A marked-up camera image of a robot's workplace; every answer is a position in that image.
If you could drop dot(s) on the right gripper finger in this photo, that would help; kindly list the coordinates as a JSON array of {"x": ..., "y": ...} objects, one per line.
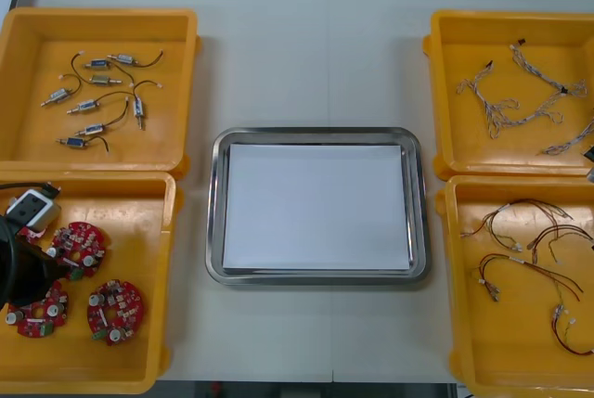
[
  {"x": 589, "y": 155},
  {"x": 590, "y": 175}
]

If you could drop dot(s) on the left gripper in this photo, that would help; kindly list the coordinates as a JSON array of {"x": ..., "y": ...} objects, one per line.
[{"x": 32, "y": 277}]

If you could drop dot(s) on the steel tray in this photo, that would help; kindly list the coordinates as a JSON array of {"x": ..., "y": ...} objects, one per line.
[{"x": 214, "y": 212}]

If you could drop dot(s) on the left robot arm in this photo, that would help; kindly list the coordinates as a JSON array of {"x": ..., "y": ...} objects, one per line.
[{"x": 32, "y": 210}]

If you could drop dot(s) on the yellow-orange plastic bin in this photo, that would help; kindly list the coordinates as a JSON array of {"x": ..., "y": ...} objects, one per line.
[
  {"x": 510, "y": 157},
  {"x": 139, "y": 212},
  {"x": 139, "y": 147},
  {"x": 510, "y": 361}
]

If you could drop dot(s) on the pile of metal solenoids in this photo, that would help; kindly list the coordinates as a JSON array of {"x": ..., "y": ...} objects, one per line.
[{"x": 98, "y": 64}]

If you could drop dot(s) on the white paper sheet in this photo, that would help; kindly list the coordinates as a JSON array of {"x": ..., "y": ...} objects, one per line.
[{"x": 315, "y": 208}]

